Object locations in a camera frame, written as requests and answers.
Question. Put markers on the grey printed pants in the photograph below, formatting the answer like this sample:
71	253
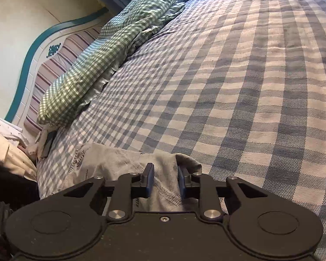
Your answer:
93	159

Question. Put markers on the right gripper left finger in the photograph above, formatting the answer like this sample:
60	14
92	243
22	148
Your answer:
116	197

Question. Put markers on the teal trimmed headboard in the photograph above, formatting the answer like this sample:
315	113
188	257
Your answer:
44	47

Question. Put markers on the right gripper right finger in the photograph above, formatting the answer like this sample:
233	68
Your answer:
216	199

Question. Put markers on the striped pillow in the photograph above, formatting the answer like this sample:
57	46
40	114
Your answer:
53	68

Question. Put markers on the green checked duvet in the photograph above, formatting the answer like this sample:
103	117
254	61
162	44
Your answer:
119	38

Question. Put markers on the white dotted cloth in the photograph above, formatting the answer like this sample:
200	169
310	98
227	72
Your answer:
12	152

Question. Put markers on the blue white checked bedsheet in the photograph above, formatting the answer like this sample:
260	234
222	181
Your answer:
238	85

